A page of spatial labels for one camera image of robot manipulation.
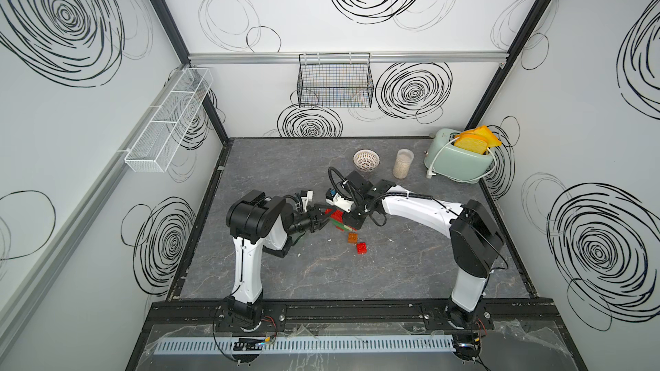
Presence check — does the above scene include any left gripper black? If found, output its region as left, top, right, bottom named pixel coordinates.
left=284, top=207, right=334, bottom=238

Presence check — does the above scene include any green lego brick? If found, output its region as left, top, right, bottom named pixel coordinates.
left=331, top=219, right=352, bottom=232

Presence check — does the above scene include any red large lego brick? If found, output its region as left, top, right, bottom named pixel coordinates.
left=331, top=210, right=344, bottom=223

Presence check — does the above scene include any orange lego brick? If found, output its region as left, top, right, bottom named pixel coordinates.
left=347, top=232, right=359, bottom=244

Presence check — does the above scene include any small red brick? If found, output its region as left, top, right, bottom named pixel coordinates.
left=356, top=242, right=368, bottom=255

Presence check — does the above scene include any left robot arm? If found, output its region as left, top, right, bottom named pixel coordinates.
left=223, top=190, right=337, bottom=330

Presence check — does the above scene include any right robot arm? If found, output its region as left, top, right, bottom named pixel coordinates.
left=326, top=167, right=504, bottom=329

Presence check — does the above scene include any white perforated bowl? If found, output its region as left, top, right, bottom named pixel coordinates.
left=352, top=149, right=381, bottom=173

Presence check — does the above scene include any translucent plastic cup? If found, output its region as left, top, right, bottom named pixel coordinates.
left=392, top=149, right=414, bottom=180

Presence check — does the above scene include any mint green toaster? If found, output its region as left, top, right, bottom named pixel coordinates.
left=424, top=128, right=497, bottom=184

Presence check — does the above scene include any yellow toast slice front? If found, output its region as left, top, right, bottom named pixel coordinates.
left=454, top=133, right=489, bottom=155

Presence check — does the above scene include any yellow toast slice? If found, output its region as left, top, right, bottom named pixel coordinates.
left=454, top=133, right=489, bottom=155
left=469, top=125, right=502, bottom=148

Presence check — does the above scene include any yellow toast slice back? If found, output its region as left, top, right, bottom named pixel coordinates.
left=469, top=125, right=502, bottom=148

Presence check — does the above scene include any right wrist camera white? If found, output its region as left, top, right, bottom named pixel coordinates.
left=326, top=189, right=355, bottom=213

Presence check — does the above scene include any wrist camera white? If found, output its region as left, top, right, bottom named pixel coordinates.
left=300, top=190, right=314, bottom=212
left=326, top=189, right=355, bottom=213

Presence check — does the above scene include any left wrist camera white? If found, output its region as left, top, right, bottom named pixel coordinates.
left=300, top=190, right=314, bottom=212

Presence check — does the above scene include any white toaster cable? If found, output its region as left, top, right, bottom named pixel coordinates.
left=425, top=136, right=498, bottom=185

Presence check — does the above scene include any black wire basket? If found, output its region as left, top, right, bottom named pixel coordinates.
left=295, top=53, right=375, bottom=108

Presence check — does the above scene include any white wire shelf basket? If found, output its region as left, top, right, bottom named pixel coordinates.
left=125, top=67, right=213, bottom=173

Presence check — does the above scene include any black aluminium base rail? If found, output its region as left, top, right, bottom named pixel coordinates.
left=143, top=298, right=560, bottom=333

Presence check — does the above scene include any grey slotted cable duct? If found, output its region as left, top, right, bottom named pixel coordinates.
left=153, top=335, right=455, bottom=357

